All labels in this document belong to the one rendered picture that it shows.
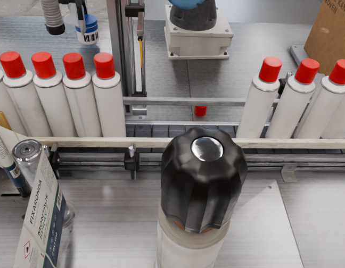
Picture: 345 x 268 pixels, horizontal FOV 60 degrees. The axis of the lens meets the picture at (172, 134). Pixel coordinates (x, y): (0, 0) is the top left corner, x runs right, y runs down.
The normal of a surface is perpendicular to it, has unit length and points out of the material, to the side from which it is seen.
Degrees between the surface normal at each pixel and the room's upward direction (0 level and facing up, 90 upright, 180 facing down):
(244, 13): 0
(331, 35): 90
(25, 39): 0
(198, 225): 90
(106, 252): 0
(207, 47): 90
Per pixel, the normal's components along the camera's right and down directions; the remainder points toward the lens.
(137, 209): 0.04, -0.68
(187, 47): 0.10, 0.73
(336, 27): -1.00, 0.00
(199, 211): -0.11, 0.73
